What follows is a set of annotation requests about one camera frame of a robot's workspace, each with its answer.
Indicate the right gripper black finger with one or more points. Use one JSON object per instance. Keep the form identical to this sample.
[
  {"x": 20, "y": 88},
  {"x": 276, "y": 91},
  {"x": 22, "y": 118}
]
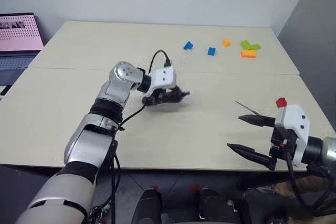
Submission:
[
  {"x": 260, "y": 121},
  {"x": 252, "y": 153}
]

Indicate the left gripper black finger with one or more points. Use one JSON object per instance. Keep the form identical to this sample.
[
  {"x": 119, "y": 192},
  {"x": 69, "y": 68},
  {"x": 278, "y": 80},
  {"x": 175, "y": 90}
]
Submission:
[
  {"x": 182, "y": 92},
  {"x": 176, "y": 100}
]

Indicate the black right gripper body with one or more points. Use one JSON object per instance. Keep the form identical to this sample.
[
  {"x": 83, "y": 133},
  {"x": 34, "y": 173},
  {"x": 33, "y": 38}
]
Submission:
[{"x": 282, "y": 142}]

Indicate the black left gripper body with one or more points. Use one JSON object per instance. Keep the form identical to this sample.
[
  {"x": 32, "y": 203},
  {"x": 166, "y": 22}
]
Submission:
[{"x": 160, "y": 97}]

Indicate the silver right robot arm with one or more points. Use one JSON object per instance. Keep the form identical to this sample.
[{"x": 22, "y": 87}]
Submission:
[{"x": 329, "y": 149}]

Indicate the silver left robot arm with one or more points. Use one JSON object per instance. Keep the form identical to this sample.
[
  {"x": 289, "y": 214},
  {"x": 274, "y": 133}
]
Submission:
[{"x": 84, "y": 140}]

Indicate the thin metal bit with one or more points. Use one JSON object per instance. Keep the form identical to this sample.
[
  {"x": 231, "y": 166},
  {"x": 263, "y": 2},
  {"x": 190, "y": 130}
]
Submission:
[{"x": 248, "y": 107}]

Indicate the small red toy block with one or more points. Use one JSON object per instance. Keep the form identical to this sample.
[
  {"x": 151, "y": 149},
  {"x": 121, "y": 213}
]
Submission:
[{"x": 281, "y": 102}]

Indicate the brown object under table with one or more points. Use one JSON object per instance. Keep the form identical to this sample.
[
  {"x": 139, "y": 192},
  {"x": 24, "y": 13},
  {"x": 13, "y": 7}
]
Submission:
[{"x": 278, "y": 186}]

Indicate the blue toy block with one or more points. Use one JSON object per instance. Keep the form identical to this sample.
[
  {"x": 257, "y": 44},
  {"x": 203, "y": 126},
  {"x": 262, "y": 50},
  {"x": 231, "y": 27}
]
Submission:
[
  {"x": 212, "y": 51},
  {"x": 188, "y": 46}
]

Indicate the small orange toy block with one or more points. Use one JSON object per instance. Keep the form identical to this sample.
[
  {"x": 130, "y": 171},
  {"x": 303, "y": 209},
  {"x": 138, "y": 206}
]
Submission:
[{"x": 226, "y": 42}]

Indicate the dark rounded shape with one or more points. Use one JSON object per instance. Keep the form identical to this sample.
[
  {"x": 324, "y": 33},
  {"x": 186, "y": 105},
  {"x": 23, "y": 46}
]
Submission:
[
  {"x": 214, "y": 208},
  {"x": 147, "y": 208}
]

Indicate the long orange toy block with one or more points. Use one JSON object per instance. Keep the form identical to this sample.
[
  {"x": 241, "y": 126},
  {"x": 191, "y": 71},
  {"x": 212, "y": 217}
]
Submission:
[{"x": 248, "y": 54}]

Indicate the laptop with pink screen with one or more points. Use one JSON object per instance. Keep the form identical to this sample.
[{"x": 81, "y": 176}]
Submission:
[{"x": 18, "y": 32}]

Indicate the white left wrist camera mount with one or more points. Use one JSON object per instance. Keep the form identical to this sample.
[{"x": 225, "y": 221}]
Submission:
[{"x": 164, "y": 77}]

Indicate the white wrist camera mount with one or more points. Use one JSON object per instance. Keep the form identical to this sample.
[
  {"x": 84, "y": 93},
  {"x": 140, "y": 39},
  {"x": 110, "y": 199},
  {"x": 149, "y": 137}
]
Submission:
[
  {"x": 164, "y": 77},
  {"x": 294, "y": 119}
]

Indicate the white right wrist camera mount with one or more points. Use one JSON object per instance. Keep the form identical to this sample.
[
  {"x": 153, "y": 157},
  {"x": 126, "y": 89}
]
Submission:
[{"x": 294, "y": 119}]

